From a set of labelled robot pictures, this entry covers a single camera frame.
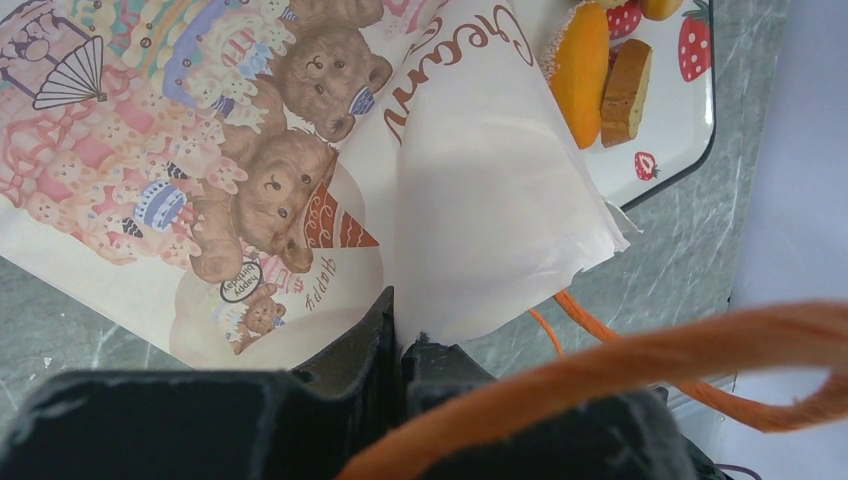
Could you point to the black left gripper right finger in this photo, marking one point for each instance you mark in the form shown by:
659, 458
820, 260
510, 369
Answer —
630, 435

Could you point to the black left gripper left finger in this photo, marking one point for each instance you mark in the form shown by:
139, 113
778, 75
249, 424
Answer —
303, 423

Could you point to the beige paper gift bag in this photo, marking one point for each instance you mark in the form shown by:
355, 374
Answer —
240, 180

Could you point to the strawberry print white tray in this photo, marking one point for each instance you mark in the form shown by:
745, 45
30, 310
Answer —
677, 126

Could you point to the orange fake bread slice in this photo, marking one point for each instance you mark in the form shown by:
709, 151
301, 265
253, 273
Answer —
623, 102

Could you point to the orange fake bread bun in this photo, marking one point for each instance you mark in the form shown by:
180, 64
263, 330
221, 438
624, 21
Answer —
575, 67

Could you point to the orange fake bread roll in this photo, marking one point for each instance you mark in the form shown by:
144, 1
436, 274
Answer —
659, 10

